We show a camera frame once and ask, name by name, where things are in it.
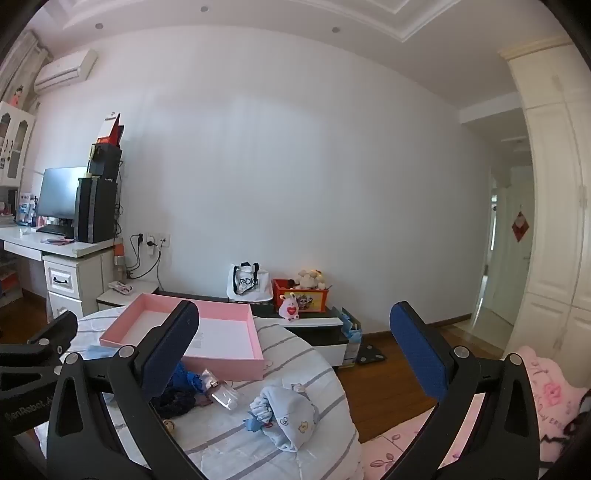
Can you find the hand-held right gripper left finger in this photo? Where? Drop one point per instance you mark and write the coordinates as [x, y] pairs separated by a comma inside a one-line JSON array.
[[171, 347]]

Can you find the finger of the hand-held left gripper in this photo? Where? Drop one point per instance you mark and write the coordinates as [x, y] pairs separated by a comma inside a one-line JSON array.
[[57, 330]]

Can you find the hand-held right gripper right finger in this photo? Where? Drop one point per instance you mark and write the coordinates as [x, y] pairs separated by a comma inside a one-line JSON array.
[[415, 355]]

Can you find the blue scrunchie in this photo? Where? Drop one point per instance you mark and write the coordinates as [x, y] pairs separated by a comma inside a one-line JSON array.
[[187, 378]]

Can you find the dark navy scrunchie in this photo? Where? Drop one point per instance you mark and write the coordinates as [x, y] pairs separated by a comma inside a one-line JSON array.
[[178, 402]]

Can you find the pink cardboard box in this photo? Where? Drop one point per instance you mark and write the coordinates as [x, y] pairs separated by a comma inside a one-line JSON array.
[[231, 344]]

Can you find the cotton swab bag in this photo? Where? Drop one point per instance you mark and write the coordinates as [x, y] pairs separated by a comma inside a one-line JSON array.
[[220, 392]]

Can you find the beige scrunchie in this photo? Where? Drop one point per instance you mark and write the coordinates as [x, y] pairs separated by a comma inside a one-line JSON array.
[[167, 425]]

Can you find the light blue baby hat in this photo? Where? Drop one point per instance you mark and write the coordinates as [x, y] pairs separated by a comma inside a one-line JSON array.
[[286, 415]]

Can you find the black bathroom scale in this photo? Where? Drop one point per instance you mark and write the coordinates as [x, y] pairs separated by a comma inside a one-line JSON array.
[[370, 355]]

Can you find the light blue face mask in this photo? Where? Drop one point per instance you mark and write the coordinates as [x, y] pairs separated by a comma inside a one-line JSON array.
[[101, 352]]

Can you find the white desk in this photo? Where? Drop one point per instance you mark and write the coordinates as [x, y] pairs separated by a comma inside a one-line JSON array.
[[69, 272]]

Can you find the white nightstand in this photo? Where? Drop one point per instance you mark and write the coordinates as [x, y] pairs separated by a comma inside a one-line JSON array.
[[134, 299]]

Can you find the blue cardboard box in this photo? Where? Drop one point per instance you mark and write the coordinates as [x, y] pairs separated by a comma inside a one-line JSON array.
[[352, 332]]

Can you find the patterned packet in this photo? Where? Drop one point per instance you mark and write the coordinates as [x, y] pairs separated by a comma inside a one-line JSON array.
[[121, 287]]

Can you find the pink pens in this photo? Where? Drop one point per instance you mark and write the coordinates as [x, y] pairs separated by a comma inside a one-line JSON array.
[[57, 240]]

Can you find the orange capped bottle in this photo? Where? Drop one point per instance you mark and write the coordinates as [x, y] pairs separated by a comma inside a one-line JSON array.
[[119, 261]]

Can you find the white tote bag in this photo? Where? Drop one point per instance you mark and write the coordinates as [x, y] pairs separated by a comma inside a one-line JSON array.
[[247, 284]]

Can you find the black keyboard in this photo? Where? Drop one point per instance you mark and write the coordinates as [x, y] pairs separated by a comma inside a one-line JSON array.
[[54, 230]]

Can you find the black and white low cabinet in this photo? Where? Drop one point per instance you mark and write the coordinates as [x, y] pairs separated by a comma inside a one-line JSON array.
[[318, 330]]

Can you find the red toy box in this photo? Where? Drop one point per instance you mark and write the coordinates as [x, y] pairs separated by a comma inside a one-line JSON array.
[[309, 302]]

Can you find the stack of books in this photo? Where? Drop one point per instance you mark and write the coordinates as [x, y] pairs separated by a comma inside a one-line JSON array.
[[7, 220]]

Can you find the white door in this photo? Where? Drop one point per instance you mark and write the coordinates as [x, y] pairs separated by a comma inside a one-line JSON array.
[[510, 277]]

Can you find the pink plush with heart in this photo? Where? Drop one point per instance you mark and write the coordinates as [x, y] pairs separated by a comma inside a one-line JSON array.
[[289, 308]]

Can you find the blue and white packet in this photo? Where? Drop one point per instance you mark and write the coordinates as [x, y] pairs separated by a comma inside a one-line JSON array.
[[26, 210]]

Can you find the black computer tower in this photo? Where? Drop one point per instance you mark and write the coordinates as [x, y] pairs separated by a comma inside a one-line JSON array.
[[94, 210]]

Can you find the beige plush toys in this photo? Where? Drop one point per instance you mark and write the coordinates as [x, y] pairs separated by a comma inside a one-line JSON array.
[[311, 278]]

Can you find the black computer monitor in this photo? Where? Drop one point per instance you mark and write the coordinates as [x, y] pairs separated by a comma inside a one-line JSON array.
[[60, 194]]

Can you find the pink floral blanket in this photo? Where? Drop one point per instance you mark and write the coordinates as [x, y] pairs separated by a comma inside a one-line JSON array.
[[554, 392]]

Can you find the red door decoration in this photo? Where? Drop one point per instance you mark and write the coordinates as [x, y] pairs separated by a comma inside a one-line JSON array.
[[519, 227]]

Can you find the black box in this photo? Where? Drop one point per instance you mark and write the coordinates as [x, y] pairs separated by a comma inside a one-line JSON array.
[[105, 161]]

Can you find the white hutch cabinet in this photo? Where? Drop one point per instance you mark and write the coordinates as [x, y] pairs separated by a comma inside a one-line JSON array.
[[16, 143]]

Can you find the white wardrobe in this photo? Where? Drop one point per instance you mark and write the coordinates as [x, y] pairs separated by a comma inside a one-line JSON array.
[[554, 207]]

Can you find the red and white box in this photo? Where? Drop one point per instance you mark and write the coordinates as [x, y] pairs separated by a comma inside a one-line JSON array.
[[110, 129]]

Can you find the small doll figure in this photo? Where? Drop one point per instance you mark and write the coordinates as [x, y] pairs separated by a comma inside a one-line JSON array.
[[18, 96]]

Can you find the white air conditioner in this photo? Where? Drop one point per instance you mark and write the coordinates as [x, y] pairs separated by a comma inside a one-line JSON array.
[[64, 70]]

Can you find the beige curtain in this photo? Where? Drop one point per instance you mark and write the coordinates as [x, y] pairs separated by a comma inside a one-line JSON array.
[[23, 60]]

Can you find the white wall outlet panel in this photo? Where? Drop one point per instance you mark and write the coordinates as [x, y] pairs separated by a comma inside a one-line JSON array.
[[152, 240]]

